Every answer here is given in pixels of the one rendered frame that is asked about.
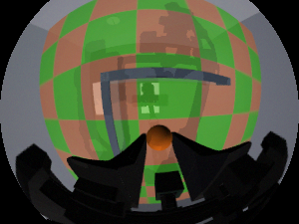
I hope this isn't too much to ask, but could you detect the clear l-shaped low wall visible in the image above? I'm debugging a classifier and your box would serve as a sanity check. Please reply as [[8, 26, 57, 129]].
[[110, 77, 222, 152]]

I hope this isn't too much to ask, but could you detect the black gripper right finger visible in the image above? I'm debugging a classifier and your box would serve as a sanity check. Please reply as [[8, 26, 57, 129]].
[[172, 131, 251, 201]]

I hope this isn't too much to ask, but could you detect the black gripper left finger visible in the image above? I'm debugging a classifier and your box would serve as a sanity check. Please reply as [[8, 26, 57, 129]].
[[68, 134, 147, 208]]

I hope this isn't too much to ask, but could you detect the dark blue-grey l-shaped wall top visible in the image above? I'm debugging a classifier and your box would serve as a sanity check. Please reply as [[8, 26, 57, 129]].
[[101, 67, 231, 156]]

